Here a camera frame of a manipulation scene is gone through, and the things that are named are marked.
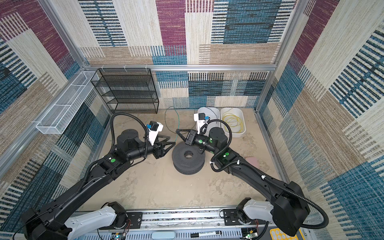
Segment white wire mesh basket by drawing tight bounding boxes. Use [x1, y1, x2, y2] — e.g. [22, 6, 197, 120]
[36, 71, 95, 135]

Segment white plastic tub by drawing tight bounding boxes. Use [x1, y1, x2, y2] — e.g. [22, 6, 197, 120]
[220, 108, 246, 138]
[198, 107, 221, 136]

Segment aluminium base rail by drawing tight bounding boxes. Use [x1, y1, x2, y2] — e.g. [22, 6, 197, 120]
[80, 200, 278, 240]

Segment light blue label plate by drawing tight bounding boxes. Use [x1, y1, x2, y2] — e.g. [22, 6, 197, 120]
[151, 231, 176, 240]

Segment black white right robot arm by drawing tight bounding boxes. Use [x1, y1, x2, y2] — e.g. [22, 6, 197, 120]
[176, 127, 310, 236]

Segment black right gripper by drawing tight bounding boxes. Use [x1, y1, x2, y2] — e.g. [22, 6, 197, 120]
[176, 129, 218, 155]

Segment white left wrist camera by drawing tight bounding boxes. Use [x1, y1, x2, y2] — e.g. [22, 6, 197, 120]
[147, 121, 164, 146]

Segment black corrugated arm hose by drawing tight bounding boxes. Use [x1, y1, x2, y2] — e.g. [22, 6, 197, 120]
[199, 119, 330, 230]
[109, 112, 150, 157]

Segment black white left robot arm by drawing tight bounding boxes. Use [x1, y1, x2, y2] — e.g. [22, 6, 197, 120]
[21, 129, 176, 240]

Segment black marker pen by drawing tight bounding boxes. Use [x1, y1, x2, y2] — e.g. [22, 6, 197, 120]
[190, 231, 222, 238]

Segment black perforated cable spool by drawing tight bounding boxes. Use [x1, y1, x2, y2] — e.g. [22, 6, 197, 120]
[172, 143, 206, 175]

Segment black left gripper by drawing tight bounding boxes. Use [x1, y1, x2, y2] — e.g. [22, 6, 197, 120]
[126, 134, 175, 164]

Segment black wire mesh shelf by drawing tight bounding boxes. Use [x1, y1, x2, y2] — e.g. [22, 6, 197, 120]
[91, 68, 160, 114]

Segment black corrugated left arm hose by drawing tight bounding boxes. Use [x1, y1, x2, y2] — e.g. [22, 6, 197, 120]
[109, 112, 150, 157]

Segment white plastic tub left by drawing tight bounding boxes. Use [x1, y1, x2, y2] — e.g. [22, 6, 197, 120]
[198, 107, 221, 136]

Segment white plastic tub right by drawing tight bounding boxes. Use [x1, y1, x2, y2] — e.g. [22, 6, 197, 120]
[220, 108, 246, 138]

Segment green cable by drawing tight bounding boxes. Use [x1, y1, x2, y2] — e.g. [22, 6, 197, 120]
[164, 106, 218, 136]

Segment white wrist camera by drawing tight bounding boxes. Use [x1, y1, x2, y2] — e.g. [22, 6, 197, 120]
[147, 121, 164, 146]
[194, 113, 210, 135]

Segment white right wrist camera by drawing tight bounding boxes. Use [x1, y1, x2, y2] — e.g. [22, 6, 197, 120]
[194, 113, 210, 135]

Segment yellow cable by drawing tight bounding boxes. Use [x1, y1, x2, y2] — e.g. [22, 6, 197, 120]
[223, 113, 242, 133]

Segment yellow keypad pendant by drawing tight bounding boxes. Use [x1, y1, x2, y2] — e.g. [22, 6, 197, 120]
[269, 228, 305, 240]

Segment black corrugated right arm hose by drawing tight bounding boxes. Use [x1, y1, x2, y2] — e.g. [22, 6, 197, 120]
[199, 119, 330, 230]

